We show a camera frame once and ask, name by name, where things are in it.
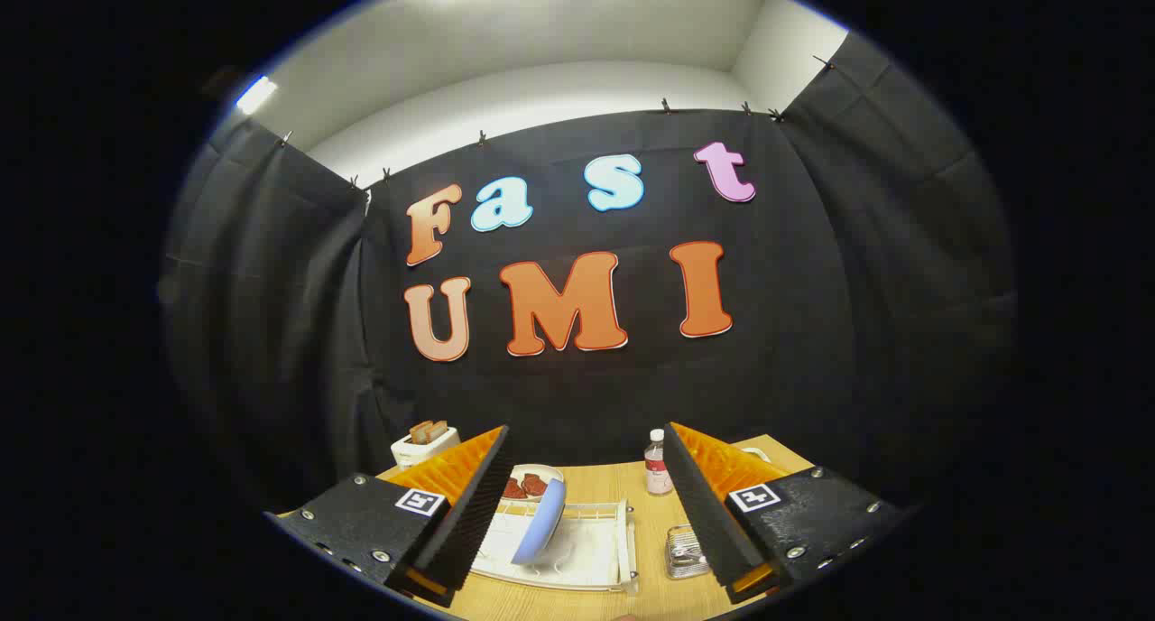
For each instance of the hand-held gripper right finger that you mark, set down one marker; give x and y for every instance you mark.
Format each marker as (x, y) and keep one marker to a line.
(699, 504)

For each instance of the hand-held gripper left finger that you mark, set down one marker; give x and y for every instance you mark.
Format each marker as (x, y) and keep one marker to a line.
(469, 513)

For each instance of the blue plate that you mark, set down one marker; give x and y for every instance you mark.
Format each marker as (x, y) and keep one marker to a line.
(541, 526)

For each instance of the white divided dish with beans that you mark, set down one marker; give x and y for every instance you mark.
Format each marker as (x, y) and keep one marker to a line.
(756, 452)

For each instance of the beige round plate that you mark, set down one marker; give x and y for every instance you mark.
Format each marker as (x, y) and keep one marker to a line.
(541, 468)

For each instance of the clear bottle with red label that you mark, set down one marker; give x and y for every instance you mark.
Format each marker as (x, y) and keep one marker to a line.
(659, 477)

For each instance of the brown meat piece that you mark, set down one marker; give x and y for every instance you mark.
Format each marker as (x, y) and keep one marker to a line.
(513, 489)
(534, 485)

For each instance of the white toaster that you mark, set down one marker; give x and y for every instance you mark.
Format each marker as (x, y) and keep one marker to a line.
(420, 451)

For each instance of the toast slice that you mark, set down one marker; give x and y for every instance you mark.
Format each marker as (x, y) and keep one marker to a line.
(420, 433)
(438, 429)

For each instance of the black backdrop cloth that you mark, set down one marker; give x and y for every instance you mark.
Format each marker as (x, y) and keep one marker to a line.
(586, 395)

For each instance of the ceiling light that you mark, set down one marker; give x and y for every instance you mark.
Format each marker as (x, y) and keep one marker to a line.
(257, 95)

